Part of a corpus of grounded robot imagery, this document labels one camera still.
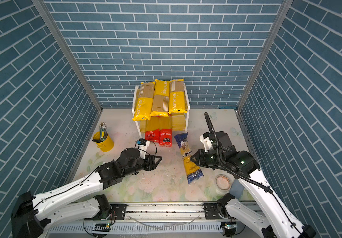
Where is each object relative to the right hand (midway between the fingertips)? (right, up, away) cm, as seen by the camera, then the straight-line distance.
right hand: (192, 159), depth 66 cm
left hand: (-14, -3, +8) cm, 17 cm away
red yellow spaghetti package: (-22, +11, +18) cm, 30 cm away
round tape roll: (+20, -18, +19) cm, 33 cm away
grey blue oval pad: (+25, -20, +13) cm, 35 cm away
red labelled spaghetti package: (-14, +11, +16) cm, 24 cm away
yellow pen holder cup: (-52, +2, +25) cm, 58 cm away
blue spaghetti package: (0, -4, -4) cm, 6 cm away
